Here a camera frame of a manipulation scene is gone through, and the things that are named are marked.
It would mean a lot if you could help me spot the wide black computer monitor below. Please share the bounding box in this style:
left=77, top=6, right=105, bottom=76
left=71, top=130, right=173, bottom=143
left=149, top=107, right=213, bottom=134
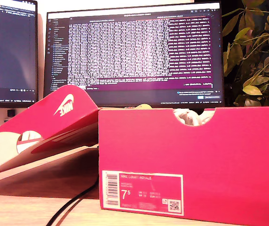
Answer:
left=43, top=1, right=225, bottom=109

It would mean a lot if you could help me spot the green leafy plant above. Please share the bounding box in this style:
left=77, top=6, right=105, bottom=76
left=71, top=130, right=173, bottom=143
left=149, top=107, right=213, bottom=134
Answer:
left=222, top=0, right=269, bottom=108

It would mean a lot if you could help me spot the black monitor with code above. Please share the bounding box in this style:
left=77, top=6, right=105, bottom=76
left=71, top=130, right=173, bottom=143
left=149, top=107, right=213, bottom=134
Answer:
left=0, top=0, right=39, bottom=109

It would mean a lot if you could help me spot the white shoe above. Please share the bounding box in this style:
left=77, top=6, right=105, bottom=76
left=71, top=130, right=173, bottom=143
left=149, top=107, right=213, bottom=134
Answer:
left=173, top=108, right=216, bottom=127

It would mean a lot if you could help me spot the red Nike shoebox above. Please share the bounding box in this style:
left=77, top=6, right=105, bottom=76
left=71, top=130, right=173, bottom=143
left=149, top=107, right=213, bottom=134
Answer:
left=0, top=84, right=269, bottom=226

